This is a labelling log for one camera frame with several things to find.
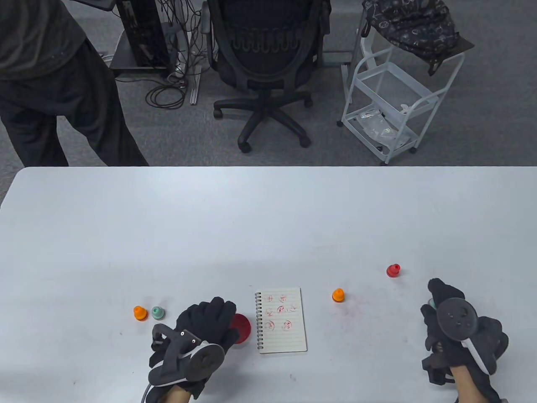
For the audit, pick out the person's left hand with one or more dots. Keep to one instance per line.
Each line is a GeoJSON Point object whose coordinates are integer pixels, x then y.
{"type": "Point", "coordinates": [205, 319]}

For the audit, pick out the black mesh office chair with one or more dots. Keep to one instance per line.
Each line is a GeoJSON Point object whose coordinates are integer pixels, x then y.
{"type": "Point", "coordinates": [268, 54]}

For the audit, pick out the black computer stand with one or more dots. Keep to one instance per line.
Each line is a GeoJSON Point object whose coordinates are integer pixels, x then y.
{"type": "Point", "coordinates": [147, 72]}

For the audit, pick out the orange reward stamp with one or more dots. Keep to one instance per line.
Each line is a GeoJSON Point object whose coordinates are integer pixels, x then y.
{"type": "Point", "coordinates": [338, 295]}
{"type": "Point", "coordinates": [140, 313]}

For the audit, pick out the black white left hand controller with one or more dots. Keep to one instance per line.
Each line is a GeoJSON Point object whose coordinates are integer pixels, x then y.
{"type": "Point", "coordinates": [203, 362]}

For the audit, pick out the spiral lined notebook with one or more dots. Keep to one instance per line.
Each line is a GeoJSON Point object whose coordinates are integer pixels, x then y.
{"type": "Point", "coordinates": [285, 331]}

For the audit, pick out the black white hand controller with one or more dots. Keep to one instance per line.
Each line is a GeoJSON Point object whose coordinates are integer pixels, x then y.
{"type": "Point", "coordinates": [203, 362]}
{"type": "Point", "coordinates": [457, 321]}

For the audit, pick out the black patterned bag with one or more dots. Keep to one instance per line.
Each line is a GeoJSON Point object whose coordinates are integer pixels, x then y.
{"type": "Point", "coordinates": [411, 25]}

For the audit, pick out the white metal trolley cart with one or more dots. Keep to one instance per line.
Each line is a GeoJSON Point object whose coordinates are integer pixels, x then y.
{"type": "Point", "coordinates": [388, 82]}

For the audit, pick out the dark brown flat board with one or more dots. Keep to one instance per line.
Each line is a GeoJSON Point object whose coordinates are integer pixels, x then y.
{"type": "Point", "coordinates": [463, 45]}

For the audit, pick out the clear plastic bag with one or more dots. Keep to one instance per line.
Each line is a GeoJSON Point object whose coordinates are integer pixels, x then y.
{"type": "Point", "coordinates": [377, 126]}

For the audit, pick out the small white plastic part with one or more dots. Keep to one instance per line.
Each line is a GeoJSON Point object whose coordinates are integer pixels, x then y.
{"type": "Point", "coordinates": [405, 109]}

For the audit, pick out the slim white desk leg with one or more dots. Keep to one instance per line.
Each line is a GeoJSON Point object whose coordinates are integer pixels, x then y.
{"type": "Point", "coordinates": [194, 90]}

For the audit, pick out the person's right hand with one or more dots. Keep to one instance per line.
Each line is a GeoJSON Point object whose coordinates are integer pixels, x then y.
{"type": "Point", "coordinates": [449, 291]}

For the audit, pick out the grey floor outlet cover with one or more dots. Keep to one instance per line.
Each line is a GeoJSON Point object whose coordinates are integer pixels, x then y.
{"type": "Point", "coordinates": [335, 58]}

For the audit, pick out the black white right hand controller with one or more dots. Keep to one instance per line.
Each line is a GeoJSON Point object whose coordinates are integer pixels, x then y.
{"type": "Point", "coordinates": [457, 321]}

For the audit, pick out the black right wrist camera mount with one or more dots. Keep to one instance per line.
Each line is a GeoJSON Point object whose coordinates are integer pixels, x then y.
{"type": "Point", "coordinates": [436, 371]}

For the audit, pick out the red reward stamp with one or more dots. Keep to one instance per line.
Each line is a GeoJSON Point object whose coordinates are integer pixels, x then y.
{"type": "Point", "coordinates": [393, 270]}

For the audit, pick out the red ink pad base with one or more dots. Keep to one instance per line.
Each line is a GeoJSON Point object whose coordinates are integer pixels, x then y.
{"type": "Point", "coordinates": [243, 329]}

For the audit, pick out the person's left forearm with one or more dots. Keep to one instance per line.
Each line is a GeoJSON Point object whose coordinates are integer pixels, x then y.
{"type": "Point", "coordinates": [176, 396]}

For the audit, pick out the person's right forearm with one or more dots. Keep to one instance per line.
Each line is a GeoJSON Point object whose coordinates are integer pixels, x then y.
{"type": "Point", "coordinates": [467, 388]}

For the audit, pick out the black computer tower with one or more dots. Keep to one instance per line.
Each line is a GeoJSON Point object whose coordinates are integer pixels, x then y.
{"type": "Point", "coordinates": [142, 29]}

